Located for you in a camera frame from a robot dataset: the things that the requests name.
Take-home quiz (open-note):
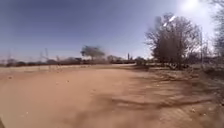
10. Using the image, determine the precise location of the flat-topped tree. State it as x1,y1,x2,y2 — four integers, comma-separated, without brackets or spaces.
80,45,106,62

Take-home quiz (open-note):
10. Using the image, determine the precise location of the reddish brown dirt ground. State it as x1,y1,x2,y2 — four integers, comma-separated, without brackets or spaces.
0,63,224,128

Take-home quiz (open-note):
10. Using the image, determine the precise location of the distant row of bushes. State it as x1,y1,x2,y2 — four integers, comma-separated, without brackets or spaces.
0,54,155,68

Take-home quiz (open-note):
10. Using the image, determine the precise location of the large bare tree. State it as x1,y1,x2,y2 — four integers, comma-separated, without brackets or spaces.
144,12,204,70

